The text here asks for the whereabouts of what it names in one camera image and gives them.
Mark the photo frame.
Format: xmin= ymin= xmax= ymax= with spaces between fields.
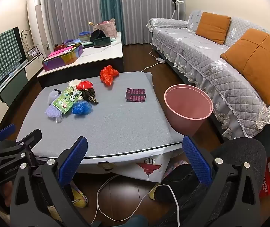
xmin=27 ymin=47 xmax=40 ymax=58

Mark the pink basket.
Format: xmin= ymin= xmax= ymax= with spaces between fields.
xmin=95 ymin=18 xmax=116 ymax=38

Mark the dark green bowl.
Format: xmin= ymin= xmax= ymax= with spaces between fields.
xmin=93 ymin=37 xmax=112 ymax=48

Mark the grey quilted sofa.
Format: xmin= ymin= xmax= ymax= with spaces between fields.
xmin=146 ymin=10 xmax=270 ymax=147

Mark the black television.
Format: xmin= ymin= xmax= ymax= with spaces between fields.
xmin=0 ymin=26 xmax=28 ymax=104

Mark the person's leg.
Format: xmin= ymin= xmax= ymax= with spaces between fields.
xmin=154 ymin=163 xmax=211 ymax=227

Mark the white power strip cable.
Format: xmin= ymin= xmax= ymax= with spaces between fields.
xmin=141 ymin=48 xmax=160 ymax=72

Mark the purple foam net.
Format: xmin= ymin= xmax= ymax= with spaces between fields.
xmin=45 ymin=105 xmax=66 ymax=120

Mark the white coffee table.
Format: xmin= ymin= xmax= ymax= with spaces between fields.
xmin=36 ymin=31 xmax=125 ymax=89

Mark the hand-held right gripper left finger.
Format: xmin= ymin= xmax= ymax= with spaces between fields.
xmin=9 ymin=136 xmax=95 ymax=227

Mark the large red plastic bag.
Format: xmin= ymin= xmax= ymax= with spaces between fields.
xmin=100 ymin=65 xmax=120 ymax=87

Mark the stack of plastic bowls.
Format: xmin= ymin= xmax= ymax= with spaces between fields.
xmin=79 ymin=31 xmax=93 ymax=42

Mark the black snack wrapper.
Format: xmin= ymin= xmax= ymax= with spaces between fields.
xmin=82 ymin=89 xmax=99 ymax=105

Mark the orange square cushion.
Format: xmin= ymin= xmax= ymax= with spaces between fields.
xmin=220 ymin=28 xmax=270 ymax=106
xmin=195 ymin=12 xmax=231 ymax=45

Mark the white charging cable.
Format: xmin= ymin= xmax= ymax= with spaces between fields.
xmin=89 ymin=174 xmax=180 ymax=227

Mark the green panda snack packet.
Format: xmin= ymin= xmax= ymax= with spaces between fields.
xmin=52 ymin=85 xmax=82 ymax=115

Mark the television cabinet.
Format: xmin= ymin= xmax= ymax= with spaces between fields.
xmin=0 ymin=52 xmax=43 ymax=123

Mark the teal curtain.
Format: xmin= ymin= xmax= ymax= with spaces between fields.
xmin=98 ymin=0 xmax=126 ymax=45

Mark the white standing air conditioner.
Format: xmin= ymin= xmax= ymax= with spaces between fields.
xmin=26 ymin=0 xmax=50 ymax=59

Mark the grey curtain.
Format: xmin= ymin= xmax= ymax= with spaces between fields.
xmin=37 ymin=0 xmax=102 ymax=50
xmin=118 ymin=0 xmax=185 ymax=45

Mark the blue plastic bag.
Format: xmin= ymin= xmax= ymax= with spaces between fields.
xmin=72 ymin=100 xmax=93 ymax=116

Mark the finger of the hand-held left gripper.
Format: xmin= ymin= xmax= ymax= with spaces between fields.
xmin=0 ymin=124 xmax=16 ymax=150
xmin=0 ymin=129 xmax=42 ymax=160

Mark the green checkered cloth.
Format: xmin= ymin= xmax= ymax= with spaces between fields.
xmin=0 ymin=28 xmax=23 ymax=95

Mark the colourful cardboard box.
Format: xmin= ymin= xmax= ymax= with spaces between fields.
xmin=42 ymin=44 xmax=84 ymax=72

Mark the lucky bamboo plant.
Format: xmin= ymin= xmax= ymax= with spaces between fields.
xmin=20 ymin=30 xmax=32 ymax=52

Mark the black bowl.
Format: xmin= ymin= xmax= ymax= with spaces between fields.
xmin=90 ymin=29 xmax=107 ymax=43

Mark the yellow slipper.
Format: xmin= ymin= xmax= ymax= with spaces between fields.
xmin=149 ymin=184 xmax=160 ymax=200
xmin=71 ymin=182 xmax=88 ymax=208

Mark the white printed storage box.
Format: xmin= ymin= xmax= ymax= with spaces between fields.
xmin=78 ymin=150 xmax=171 ymax=185

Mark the pink plastic bin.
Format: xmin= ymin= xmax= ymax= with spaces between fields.
xmin=164 ymin=84 xmax=214 ymax=139

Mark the small red plastic bag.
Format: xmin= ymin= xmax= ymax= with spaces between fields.
xmin=76 ymin=80 xmax=94 ymax=91

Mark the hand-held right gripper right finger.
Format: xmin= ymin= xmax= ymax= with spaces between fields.
xmin=182 ymin=136 xmax=262 ymax=227

